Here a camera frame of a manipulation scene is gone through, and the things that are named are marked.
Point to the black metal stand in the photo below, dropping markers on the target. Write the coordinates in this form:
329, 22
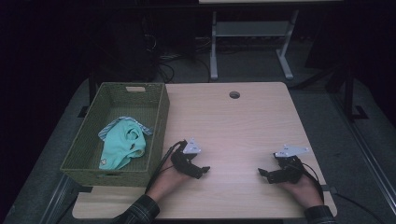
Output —
348, 93

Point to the grey table clamp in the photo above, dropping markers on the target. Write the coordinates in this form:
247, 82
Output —
329, 189

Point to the mint green shirt striped collar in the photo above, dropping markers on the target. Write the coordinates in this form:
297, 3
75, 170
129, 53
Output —
121, 146

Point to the grey metal rail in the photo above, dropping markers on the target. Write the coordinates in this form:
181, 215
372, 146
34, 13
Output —
367, 152
57, 199

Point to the white metal stand frame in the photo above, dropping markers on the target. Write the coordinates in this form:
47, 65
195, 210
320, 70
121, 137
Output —
249, 28

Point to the person's right hand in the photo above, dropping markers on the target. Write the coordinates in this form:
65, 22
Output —
306, 193

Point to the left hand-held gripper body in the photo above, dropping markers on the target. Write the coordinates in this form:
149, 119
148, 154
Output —
182, 161

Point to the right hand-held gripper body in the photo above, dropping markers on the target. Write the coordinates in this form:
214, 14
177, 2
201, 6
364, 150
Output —
288, 172

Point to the person's left hand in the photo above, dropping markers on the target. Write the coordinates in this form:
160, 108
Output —
168, 183

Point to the green woven basket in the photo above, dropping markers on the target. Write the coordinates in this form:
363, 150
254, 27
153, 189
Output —
90, 130

